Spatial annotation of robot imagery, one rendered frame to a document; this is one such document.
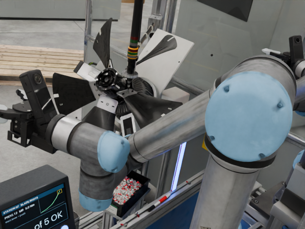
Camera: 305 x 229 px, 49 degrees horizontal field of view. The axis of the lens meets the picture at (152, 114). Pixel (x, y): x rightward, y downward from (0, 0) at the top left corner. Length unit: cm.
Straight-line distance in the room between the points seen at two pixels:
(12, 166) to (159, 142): 234
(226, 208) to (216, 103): 20
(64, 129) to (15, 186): 26
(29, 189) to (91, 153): 26
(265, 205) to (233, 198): 73
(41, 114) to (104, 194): 21
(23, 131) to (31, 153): 235
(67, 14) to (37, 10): 57
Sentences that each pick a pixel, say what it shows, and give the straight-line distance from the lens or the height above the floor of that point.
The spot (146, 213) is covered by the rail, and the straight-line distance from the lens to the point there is 139.
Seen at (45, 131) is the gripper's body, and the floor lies 143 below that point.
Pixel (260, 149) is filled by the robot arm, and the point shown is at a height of 160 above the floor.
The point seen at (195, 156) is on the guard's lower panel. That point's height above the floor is 53.
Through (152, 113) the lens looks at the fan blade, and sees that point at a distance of 138.
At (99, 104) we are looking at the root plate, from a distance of 155.
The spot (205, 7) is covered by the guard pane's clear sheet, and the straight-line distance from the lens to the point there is 207.
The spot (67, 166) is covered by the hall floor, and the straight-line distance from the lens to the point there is 295.
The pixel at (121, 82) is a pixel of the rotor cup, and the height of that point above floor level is 122.
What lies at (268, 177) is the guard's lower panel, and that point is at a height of 69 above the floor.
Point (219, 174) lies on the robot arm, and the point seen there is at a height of 151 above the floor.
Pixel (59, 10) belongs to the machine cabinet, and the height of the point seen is 21.
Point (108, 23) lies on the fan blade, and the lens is 173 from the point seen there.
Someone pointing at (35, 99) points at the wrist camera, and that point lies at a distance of 74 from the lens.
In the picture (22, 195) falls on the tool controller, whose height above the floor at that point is 125.
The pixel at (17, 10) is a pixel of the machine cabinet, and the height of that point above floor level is 19.
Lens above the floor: 184
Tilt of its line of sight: 29 degrees down
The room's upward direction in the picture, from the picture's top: 9 degrees clockwise
